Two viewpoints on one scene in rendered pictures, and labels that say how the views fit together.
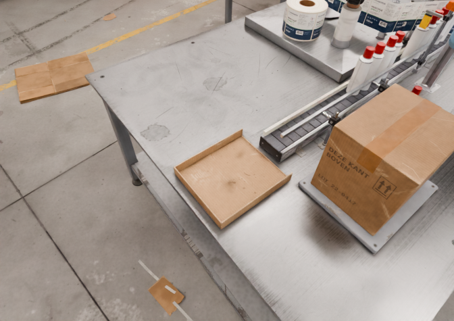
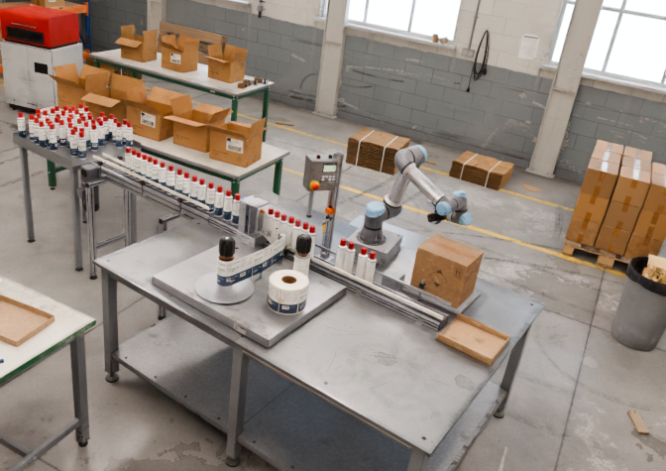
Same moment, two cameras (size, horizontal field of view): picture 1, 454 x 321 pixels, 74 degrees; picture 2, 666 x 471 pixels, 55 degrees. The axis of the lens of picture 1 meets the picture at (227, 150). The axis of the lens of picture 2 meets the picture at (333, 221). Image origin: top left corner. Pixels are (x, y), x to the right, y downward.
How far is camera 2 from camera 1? 3.38 m
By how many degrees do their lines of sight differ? 82
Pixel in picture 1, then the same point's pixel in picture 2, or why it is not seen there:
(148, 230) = not seen: outside the picture
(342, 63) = (330, 285)
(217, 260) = (462, 434)
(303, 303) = (519, 315)
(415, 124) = (447, 246)
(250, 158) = (453, 333)
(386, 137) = (463, 254)
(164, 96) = (423, 386)
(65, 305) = not seen: outside the picture
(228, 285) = (476, 424)
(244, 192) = (480, 334)
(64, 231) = not seen: outside the picture
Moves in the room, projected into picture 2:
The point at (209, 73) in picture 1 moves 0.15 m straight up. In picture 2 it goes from (374, 364) to (379, 338)
